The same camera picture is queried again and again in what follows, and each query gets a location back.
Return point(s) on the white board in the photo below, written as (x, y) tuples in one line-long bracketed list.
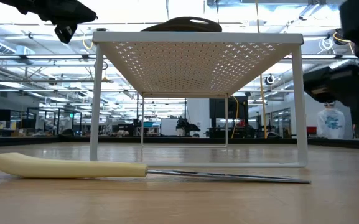
[(169, 127)]

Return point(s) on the red colander bowl grey rim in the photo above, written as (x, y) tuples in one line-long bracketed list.
[(179, 25)]

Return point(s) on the black background robot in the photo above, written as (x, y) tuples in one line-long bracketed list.
[(187, 126)]

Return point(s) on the black ceiling camera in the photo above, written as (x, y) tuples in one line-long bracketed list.
[(269, 79)]

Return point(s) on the black background screen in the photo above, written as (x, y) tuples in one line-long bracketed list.
[(219, 107)]

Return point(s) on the white perforated metal shelf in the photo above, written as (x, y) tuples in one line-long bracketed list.
[(198, 37)]

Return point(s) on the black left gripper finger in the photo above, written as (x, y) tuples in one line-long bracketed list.
[(84, 15)]

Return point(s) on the small red box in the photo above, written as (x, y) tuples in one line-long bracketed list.
[(312, 129)]

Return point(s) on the person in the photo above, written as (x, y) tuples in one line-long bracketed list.
[(331, 121)]

